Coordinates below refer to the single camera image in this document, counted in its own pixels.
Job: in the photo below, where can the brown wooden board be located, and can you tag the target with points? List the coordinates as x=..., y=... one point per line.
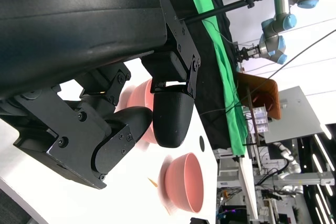
x=262, y=90

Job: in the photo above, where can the black backdrop cloth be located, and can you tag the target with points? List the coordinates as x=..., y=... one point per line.
x=207, y=98

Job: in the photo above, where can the green cloth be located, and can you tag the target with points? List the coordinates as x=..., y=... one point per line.
x=225, y=77

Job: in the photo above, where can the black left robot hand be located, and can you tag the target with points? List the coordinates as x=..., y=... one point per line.
x=78, y=24

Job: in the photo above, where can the small black industrial gripper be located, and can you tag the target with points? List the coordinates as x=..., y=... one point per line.
x=246, y=53

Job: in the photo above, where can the white flat board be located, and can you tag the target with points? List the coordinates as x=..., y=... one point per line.
x=248, y=187

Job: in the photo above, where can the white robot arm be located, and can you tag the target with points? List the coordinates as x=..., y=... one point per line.
x=284, y=153

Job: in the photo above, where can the thin orange wood sliver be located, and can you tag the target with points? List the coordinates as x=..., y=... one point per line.
x=153, y=182

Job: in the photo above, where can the grey metal cabinet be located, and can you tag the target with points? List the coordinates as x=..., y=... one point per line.
x=294, y=119

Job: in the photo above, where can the white purple printed box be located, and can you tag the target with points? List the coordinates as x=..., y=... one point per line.
x=261, y=121

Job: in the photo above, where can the pink plastic bowl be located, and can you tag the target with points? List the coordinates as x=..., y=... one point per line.
x=181, y=182
x=141, y=98

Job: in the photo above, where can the aluminium profile rail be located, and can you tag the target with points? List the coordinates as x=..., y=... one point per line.
x=315, y=179

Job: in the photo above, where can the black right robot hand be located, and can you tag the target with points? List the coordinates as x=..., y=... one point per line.
x=200, y=222

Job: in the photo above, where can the black round table grommet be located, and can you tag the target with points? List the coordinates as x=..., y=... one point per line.
x=201, y=144

